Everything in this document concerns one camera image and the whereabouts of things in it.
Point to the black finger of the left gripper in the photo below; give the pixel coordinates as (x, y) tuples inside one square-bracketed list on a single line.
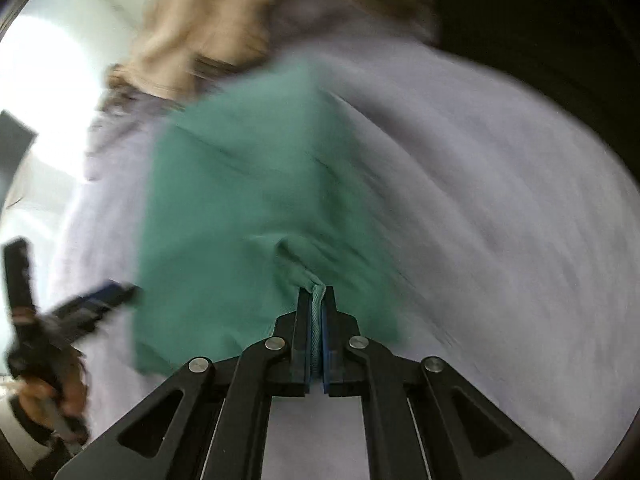
[(105, 294)]

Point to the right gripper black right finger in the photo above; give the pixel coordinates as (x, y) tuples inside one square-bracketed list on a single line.
[(422, 419)]

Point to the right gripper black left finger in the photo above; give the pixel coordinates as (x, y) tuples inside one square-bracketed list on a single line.
[(208, 420)]

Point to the green garment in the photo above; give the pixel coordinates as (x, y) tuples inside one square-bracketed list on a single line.
[(255, 193)]

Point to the left hand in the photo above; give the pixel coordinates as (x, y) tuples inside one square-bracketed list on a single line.
[(70, 399)]

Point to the lavender quilt bedspread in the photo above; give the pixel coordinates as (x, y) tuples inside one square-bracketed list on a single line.
[(516, 233)]

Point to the beige ribbed knit garment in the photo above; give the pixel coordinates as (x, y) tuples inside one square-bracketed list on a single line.
[(181, 41)]

